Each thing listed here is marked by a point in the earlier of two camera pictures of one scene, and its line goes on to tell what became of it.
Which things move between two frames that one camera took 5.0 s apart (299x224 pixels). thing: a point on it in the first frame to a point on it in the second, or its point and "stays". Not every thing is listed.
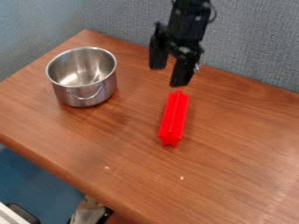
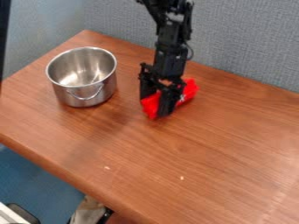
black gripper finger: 182,68 to 168,98
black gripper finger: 158,47 to 148,83
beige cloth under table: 88,213 stays
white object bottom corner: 9,216 stays
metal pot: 81,74 stays
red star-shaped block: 172,128 to 149,103
